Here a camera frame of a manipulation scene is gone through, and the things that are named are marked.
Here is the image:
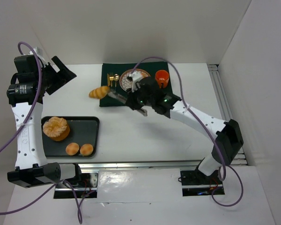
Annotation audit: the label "large orange brioche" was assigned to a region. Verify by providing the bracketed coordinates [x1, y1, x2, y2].
[43, 117, 70, 142]

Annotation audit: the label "orange mug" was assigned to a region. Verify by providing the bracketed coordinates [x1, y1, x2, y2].
[155, 70, 170, 89]

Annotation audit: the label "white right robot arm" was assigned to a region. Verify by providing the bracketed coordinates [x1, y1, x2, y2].
[126, 75, 244, 177]

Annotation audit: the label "round bread roll left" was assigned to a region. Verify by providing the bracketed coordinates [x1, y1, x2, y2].
[66, 142, 80, 156]

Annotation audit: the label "round bread roll right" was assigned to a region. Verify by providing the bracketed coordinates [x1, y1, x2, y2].
[80, 143, 94, 157]

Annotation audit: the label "steel serving tongs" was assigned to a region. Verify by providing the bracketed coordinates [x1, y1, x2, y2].
[108, 87, 148, 117]

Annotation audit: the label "round bread roll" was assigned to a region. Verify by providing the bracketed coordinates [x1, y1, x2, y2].
[66, 142, 80, 156]
[80, 143, 94, 157]

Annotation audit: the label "floral patterned plate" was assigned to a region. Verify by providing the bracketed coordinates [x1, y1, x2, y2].
[119, 68, 150, 91]

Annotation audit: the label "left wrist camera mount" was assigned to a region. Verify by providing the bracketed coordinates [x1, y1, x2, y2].
[33, 47, 48, 67]

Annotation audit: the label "striped long bread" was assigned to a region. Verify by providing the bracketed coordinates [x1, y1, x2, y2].
[89, 86, 110, 99]

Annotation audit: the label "aluminium rail right side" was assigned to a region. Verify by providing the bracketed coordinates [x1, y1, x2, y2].
[207, 64, 248, 166]

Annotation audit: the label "gold spoon green handle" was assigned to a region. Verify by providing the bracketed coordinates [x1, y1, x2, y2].
[113, 74, 120, 88]

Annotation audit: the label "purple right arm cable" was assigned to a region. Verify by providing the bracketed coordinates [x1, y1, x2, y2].
[132, 57, 244, 207]

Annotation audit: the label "dark green placemat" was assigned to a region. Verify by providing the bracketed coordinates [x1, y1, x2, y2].
[99, 61, 169, 107]

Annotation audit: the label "gold fork green handle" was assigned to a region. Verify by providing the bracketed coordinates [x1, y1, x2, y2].
[109, 73, 114, 87]

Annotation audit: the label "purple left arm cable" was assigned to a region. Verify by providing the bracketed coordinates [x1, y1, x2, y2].
[0, 41, 84, 224]

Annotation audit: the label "gold knife green handle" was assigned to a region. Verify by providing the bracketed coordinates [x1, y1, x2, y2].
[107, 74, 111, 86]

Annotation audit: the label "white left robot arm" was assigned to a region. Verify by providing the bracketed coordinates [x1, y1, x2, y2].
[7, 55, 81, 188]

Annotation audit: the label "aluminium rail front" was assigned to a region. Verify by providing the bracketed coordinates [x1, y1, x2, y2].
[77, 160, 200, 170]

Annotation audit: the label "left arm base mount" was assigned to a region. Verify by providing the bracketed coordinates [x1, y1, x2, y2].
[53, 171, 99, 199]

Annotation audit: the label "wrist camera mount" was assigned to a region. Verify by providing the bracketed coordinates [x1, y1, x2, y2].
[33, 47, 48, 67]
[127, 71, 143, 92]

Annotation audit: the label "aluminium rail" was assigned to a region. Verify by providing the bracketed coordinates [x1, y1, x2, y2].
[77, 160, 200, 170]
[207, 64, 248, 166]

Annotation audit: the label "black baking tray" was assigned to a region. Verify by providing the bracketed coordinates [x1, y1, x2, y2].
[42, 116, 100, 158]

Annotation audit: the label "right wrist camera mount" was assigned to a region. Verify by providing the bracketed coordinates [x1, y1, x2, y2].
[127, 71, 143, 92]

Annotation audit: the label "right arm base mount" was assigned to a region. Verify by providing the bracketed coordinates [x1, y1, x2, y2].
[177, 170, 225, 196]

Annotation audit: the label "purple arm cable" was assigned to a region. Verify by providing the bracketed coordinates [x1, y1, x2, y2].
[132, 57, 244, 207]
[0, 41, 84, 224]

